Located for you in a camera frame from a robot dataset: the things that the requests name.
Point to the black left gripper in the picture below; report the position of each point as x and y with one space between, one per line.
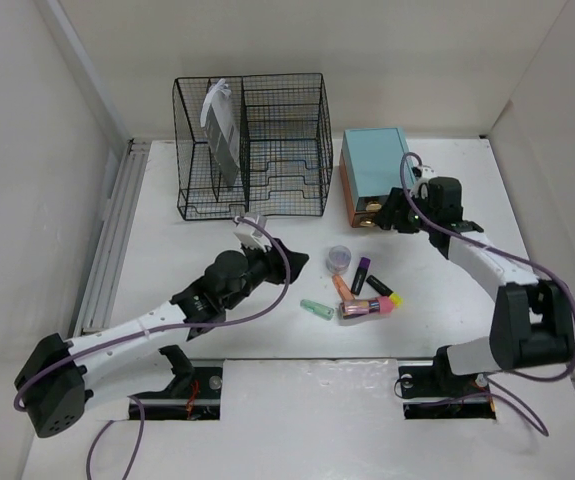
266 257

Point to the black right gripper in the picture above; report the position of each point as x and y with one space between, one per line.
398 200

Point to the clear plastic drawer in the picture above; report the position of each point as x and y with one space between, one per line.
366 208

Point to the grey paper swatch booklet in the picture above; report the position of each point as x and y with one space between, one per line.
222 130

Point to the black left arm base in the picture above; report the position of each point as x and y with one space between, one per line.
185 390

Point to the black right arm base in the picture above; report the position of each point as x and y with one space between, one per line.
431 391

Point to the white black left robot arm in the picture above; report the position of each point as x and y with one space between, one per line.
64 378

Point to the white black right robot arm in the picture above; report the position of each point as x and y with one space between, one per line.
533 322

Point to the orange highlighter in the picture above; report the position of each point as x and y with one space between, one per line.
342 289

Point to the purple cap black highlighter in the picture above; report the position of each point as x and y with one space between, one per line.
360 275

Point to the green highlighter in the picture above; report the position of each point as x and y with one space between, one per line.
317 309

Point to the teal orange drawer box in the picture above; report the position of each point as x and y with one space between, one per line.
370 163

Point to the yellow cap black highlighter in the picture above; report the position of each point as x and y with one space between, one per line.
384 290

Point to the pink colourful tube case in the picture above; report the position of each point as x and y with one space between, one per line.
356 308

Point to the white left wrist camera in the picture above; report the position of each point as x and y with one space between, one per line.
247 233

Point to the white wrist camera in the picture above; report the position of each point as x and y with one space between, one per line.
247 233
423 174

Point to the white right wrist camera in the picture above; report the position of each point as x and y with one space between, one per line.
423 174

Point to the black wire mesh organizer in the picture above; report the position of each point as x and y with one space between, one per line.
286 158

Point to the aluminium rail left side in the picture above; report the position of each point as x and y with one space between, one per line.
99 283

